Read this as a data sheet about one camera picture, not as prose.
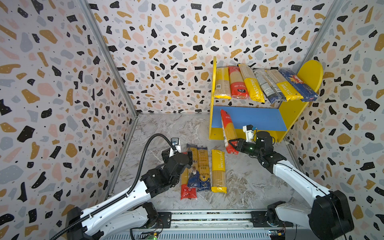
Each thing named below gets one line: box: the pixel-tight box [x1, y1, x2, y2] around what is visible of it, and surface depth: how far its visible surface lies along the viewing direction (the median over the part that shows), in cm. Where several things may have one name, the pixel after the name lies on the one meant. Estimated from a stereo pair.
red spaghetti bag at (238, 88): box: [228, 66, 250, 100], surface depth 77 cm
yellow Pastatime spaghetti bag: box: [265, 69, 304, 102], surface depth 76 cm
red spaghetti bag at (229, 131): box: [220, 109, 239, 155], surface depth 85 cm
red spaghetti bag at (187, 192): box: [180, 167, 198, 200], surface depth 82 cm
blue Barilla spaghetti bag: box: [278, 68, 319, 102], surface depth 76 cm
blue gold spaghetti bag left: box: [186, 144, 200, 189], surface depth 87 cm
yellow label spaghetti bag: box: [214, 67, 232, 100], surface depth 77 cm
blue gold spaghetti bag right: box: [197, 147, 211, 192], surface depth 90 cm
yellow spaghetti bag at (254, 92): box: [238, 63, 266, 103], surface depth 76 cm
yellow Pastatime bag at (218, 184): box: [211, 149, 228, 194], surface depth 91 cm
